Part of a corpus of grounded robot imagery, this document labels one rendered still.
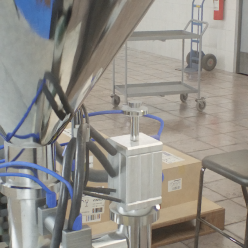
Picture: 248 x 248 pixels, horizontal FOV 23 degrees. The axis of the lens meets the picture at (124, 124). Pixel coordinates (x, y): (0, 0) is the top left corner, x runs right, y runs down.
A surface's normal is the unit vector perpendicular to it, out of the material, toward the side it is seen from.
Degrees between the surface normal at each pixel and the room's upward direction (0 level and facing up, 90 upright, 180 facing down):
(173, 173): 90
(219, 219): 90
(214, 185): 0
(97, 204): 90
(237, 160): 0
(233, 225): 0
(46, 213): 90
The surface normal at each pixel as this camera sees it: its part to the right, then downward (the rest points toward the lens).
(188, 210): 0.00, -0.97
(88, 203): 0.50, 0.22
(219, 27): -0.87, 0.13
